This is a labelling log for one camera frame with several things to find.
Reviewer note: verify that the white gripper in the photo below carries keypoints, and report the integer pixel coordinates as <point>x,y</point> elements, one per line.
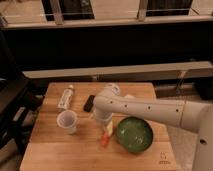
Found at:
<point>104,118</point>

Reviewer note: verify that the orange red pepper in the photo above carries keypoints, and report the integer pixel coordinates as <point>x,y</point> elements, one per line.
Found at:
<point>105,139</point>

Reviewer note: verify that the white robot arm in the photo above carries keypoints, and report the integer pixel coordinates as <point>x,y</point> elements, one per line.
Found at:
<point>192,116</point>

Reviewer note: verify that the white sponge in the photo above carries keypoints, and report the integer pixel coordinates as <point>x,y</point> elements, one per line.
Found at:
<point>129,96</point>

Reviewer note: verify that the green bowl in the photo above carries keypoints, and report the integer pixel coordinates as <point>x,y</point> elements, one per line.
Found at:
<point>134,135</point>

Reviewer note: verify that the black rectangular device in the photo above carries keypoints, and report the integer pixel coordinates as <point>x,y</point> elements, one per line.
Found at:
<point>89,103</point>

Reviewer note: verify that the clear plastic cup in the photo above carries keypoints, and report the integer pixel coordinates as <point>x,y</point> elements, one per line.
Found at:
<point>67,120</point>

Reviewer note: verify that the wooden cutting board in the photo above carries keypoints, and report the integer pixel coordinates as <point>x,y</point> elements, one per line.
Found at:
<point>52,149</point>

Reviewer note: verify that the small white bottle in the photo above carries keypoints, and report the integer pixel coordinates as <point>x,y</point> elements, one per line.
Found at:
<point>66,98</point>

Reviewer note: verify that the black furniture at left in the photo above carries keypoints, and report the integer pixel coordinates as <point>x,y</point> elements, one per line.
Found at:
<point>16,101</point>

